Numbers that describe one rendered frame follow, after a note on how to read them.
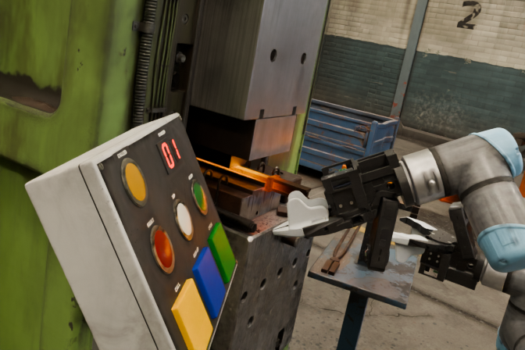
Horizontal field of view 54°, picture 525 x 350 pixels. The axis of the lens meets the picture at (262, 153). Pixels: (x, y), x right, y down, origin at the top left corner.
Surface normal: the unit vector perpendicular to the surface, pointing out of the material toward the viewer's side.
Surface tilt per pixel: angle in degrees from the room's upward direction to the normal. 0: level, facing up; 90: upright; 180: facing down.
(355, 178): 90
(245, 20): 90
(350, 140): 89
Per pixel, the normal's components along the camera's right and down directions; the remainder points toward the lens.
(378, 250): -0.09, 0.17
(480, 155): -0.23, -0.44
